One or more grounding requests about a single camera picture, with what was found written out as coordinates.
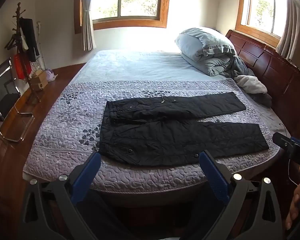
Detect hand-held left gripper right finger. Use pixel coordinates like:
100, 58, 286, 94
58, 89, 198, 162
190, 150, 284, 240

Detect white hanging cloth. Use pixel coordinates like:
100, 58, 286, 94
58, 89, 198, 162
20, 26, 29, 51

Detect black pants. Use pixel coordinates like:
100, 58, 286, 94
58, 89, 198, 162
98, 92, 269, 167

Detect grey-blue pillow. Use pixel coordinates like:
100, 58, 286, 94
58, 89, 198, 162
175, 27, 240, 77

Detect beige curtain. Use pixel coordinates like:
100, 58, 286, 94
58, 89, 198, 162
80, 0, 97, 51
275, 0, 300, 78

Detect black hanging garment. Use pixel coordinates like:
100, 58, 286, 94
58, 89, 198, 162
20, 18, 40, 62

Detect narrow wooden framed window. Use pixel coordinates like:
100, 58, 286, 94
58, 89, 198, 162
235, 0, 290, 48

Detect grey floral quilted bedspread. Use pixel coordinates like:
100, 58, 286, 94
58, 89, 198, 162
23, 77, 280, 193

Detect light blue bed sheet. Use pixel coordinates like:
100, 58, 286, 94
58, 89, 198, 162
74, 49, 230, 84

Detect wooden coat rack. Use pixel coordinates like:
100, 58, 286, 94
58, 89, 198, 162
4, 2, 46, 103

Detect striped fabric bag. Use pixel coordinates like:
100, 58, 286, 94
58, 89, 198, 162
30, 57, 44, 75

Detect grey fleece blanket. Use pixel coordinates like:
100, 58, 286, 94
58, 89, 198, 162
225, 55, 273, 108

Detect person's right hand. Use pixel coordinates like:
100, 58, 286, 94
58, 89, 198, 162
285, 169, 300, 230

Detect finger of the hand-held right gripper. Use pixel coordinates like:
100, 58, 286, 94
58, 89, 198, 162
272, 132, 300, 155

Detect red hanging bag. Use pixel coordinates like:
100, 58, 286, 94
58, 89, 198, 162
13, 54, 32, 80

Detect white purple bag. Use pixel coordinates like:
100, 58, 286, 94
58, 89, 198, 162
46, 69, 58, 82

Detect wooden headboard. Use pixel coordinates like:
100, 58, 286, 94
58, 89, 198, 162
225, 29, 300, 140

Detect chrome cantilever chair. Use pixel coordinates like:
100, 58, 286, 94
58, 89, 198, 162
0, 57, 35, 143

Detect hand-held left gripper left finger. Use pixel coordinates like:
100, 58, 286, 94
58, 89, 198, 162
21, 152, 130, 240

